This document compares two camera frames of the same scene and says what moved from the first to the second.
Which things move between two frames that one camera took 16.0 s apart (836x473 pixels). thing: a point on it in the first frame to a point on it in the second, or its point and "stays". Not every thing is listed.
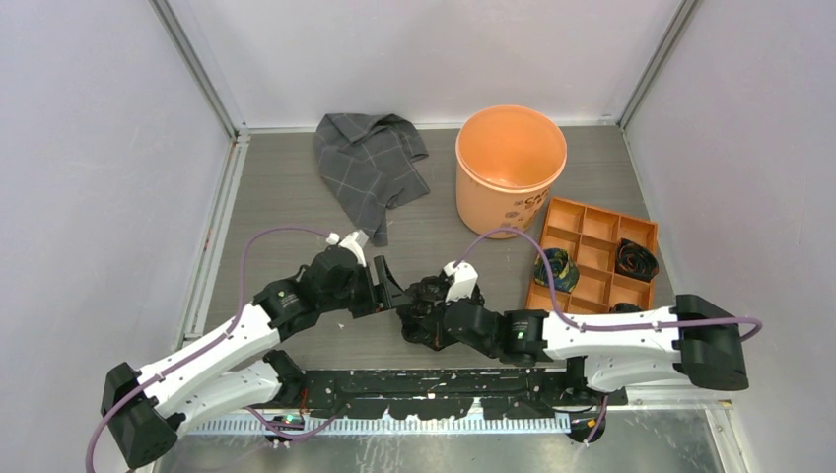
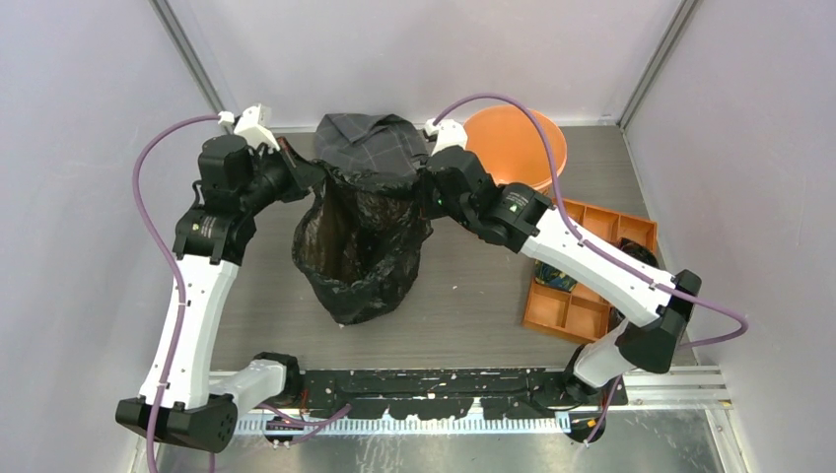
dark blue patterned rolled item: x=565 y=272 stays
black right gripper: x=448 y=333 to x=425 y=183
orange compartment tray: x=591 y=236 stays
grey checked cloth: x=366 y=161 stays
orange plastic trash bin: x=508 y=160 stays
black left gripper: x=379 y=299 to x=302 y=171
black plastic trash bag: x=420 y=304 to x=360 y=242
